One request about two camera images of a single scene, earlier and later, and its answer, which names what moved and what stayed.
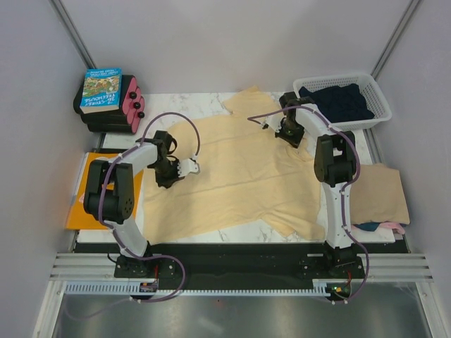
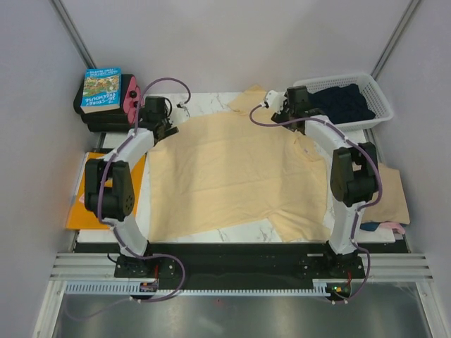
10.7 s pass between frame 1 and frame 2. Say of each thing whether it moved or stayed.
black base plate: stayed
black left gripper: moved
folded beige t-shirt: stayed
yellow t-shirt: stayed
